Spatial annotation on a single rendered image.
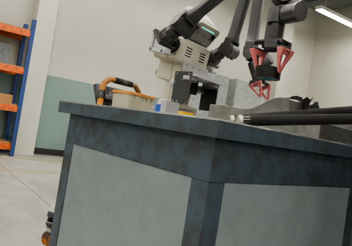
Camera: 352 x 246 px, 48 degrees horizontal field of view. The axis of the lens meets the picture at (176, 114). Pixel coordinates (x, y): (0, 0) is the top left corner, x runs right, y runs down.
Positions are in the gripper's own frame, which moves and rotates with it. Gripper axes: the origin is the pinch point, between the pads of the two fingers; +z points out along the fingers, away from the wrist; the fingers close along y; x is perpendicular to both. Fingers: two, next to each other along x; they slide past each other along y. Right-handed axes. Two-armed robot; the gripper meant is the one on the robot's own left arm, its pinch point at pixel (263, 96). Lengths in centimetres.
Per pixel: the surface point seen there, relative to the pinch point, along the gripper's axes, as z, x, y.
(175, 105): 17, 1, -82
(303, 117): 36, -39, -84
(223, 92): -199, 254, 501
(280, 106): 23, -24, -54
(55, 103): -200, 425, 225
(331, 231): 66, -30, -64
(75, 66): -257, 388, 246
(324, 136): 38, -35, -54
